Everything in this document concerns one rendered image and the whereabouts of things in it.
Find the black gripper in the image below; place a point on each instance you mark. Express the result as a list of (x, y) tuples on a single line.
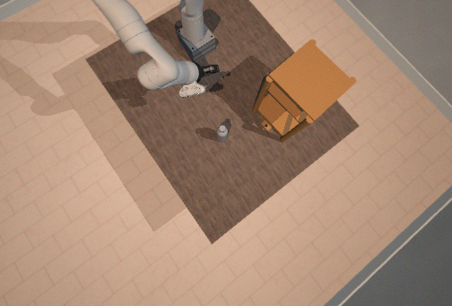
[(210, 69)]

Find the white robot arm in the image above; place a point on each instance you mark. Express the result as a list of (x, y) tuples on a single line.
[(162, 71)]

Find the brown wooden shelving unit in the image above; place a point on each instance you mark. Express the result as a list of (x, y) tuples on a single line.
[(307, 81)]

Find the grey bottle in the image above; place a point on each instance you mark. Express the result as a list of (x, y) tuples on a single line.
[(222, 133)]

